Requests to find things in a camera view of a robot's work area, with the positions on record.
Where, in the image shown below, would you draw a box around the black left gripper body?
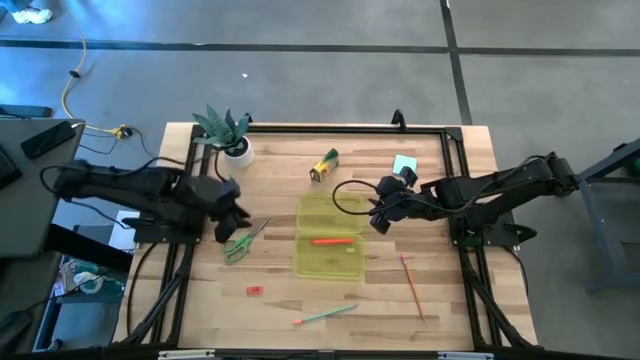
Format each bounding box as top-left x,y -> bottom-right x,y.
212,177 -> 242,245

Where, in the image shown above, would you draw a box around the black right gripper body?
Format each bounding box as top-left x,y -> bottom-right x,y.
369,166 -> 426,236

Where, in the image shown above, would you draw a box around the green handled scissors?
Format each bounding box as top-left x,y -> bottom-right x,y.
223,216 -> 273,265

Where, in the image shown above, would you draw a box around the blue sticky note pad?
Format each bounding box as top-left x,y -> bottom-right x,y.
392,153 -> 419,175

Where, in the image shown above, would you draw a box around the yellow translucent pencil case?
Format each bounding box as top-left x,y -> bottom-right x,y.
292,193 -> 367,281

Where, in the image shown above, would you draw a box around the yellow green crayon box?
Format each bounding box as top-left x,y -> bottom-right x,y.
308,147 -> 341,184

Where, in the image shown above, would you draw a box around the orange pencil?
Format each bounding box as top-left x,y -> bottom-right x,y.
399,253 -> 426,321

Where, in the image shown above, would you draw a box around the green pencil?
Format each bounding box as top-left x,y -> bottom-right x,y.
292,303 -> 359,326

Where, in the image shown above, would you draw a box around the green plant in white pot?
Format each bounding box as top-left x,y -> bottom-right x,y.
191,103 -> 256,169

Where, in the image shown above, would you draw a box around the black bench beam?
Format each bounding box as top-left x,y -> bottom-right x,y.
42,223 -> 134,274

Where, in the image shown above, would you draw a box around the clutter bag on floor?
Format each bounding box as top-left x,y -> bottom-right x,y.
53,258 -> 126,304

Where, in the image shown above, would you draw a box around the black phone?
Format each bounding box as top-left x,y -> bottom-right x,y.
19,120 -> 78,160

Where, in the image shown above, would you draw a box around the grey metal stand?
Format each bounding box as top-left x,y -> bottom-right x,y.
577,137 -> 640,294

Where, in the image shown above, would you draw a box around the grey side table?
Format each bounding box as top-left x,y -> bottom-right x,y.
0,118 -> 86,259

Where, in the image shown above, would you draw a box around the flat black device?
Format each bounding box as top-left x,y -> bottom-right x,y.
0,103 -> 54,120

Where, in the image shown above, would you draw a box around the person's shoe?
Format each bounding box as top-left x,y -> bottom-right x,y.
10,6 -> 54,25

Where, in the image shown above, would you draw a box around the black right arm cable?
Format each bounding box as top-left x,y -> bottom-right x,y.
331,179 -> 381,217

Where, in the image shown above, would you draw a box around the black aluminium table frame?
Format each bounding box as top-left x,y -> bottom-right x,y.
112,122 -> 539,360

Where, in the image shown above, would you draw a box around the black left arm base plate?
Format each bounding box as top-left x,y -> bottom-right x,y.
121,215 -> 205,245

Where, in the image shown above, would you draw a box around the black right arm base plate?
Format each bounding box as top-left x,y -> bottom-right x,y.
448,209 -> 539,249

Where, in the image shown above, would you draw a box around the yellow floor cable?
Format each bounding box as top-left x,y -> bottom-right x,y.
59,4 -> 134,140

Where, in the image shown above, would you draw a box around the silver frame plate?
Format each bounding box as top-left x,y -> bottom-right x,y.
158,349 -> 216,360
438,351 -> 495,360

